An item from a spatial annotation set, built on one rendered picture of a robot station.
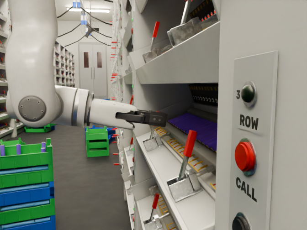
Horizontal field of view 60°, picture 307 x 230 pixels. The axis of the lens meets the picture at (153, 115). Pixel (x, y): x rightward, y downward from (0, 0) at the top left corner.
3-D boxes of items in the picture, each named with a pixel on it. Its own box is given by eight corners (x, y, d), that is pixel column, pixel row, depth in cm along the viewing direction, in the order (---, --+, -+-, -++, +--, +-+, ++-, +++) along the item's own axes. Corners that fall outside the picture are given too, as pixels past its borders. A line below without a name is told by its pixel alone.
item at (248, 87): (246, 104, 14) (247, 84, 13) (237, 102, 15) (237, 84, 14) (261, 103, 14) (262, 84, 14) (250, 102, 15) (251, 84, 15)
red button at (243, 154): (247, 175, 14) (248, 145, 14) (233, 166, 15) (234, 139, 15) (265, 175, 14) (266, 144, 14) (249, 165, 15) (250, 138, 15)
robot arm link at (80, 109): (75, 122, 63) (88, 124, 64) (70, 128, 55) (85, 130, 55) (80, 88, 63) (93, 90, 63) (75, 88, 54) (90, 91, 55)
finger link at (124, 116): (105, 115, 58) (122, 115, 62) (131, 122, 53) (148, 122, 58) (105, 109, 58) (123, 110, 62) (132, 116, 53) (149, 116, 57)
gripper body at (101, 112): (85, 122, 64) (130, 128, 66) (80, 128, 54) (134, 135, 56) (89, 91, 64) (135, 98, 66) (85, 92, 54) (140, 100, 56)
